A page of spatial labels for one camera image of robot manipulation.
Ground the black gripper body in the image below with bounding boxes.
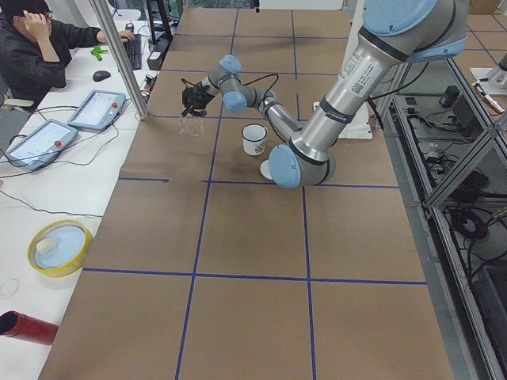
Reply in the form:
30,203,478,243
182,83,210,116

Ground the clear glass funnel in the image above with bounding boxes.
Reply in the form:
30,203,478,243
180,116,204,137

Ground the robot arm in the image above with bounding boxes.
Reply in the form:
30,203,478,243
182,0,469,188

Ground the white enamel mug blue rim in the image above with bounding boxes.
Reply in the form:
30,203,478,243
242,123,268,156

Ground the black keyboard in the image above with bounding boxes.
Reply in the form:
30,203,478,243
123,34,143,70

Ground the far teach pendant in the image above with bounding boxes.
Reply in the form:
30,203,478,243
67,89,126,132

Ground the teach pendant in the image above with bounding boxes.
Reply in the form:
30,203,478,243
6,119,78,171
67,89,126,132

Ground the black computer mouse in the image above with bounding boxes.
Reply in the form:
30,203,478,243
93,70,111,82

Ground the white ceramic lid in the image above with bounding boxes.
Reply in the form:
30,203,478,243
260,160,273,180

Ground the green toy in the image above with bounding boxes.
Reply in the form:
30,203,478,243
90,46,109,62

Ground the near teach pendant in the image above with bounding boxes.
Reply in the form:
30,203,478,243
6,119,78,171

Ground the seated person in black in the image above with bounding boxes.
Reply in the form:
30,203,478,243
0,0,135,108

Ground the yellow rimmed bowl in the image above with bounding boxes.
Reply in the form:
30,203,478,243
27,219,94,278

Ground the clear petri dish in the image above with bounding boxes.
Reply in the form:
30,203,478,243
0,278,21,299

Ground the red cylinder tube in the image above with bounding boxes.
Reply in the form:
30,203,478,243
1,310,59,345

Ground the aluminium frame post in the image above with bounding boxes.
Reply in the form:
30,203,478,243
90,0,147,120

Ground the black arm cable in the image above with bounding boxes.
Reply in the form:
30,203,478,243
181,73,280,100

